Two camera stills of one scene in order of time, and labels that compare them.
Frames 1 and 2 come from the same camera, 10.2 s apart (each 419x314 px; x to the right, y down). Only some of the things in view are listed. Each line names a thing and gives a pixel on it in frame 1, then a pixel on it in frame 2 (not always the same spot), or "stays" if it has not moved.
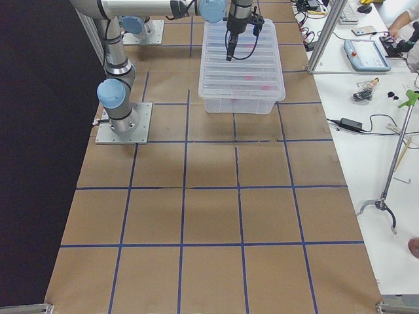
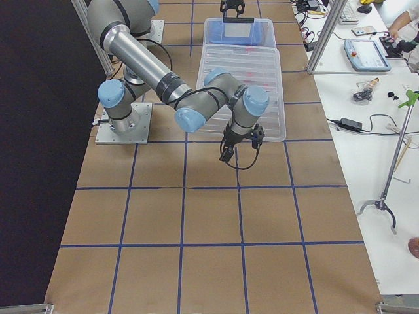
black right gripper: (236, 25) → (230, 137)
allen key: (406, 182) stays
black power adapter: (351, 124) stays
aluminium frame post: (337, 8) stays
